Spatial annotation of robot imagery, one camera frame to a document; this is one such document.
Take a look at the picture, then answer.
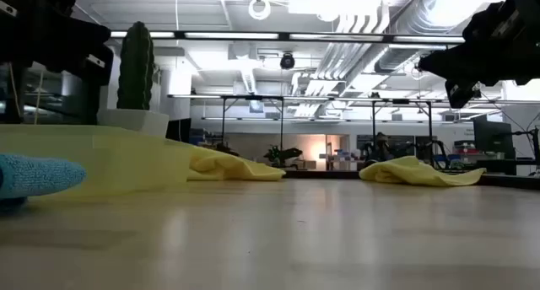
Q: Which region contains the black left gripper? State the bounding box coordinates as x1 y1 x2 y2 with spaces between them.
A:
0 18 114 87

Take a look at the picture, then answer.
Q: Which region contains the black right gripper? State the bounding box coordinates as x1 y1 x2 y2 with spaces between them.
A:
417 0 505 110

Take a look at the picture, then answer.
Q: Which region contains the yellow microfiber towel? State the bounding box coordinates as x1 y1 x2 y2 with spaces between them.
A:
187 145 287 182
359 155 487 187

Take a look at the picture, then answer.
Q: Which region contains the blue microfiber towel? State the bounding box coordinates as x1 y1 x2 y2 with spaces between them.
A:
0 153 89 211

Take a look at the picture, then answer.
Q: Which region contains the green cactus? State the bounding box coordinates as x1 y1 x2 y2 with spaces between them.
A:
116 21 155 111

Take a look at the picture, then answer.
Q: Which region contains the black computer monitor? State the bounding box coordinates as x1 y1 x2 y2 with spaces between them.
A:
472 115 516 161

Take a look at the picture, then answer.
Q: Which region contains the white square planter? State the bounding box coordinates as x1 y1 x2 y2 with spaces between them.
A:
96 108 170 138

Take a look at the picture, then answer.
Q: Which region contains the person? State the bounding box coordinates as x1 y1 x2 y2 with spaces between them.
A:
363 132 396 167

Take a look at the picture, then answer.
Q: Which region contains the yellow translucent plastic bin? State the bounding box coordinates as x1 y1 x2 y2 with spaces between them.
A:
0 124 193 198

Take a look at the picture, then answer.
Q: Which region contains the black flat screen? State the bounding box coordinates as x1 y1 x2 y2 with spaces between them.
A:
165 117 192 143

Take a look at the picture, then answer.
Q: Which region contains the long ceiling light bar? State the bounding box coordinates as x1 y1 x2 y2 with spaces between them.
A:
110 30 466 46

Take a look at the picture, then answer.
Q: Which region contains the silver ventilation duct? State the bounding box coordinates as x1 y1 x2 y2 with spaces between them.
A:
373 0 469 75

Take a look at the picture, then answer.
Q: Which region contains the thin yellow cord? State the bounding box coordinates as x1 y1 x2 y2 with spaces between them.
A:
10 64 21 116
33 70 46 125

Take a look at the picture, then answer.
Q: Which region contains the black workstation frame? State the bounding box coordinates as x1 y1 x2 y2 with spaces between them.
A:
219 94 286 156
370 98 434 164

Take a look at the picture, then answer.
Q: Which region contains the black hanging dome camera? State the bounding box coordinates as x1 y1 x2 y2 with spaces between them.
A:
279 52 296 71

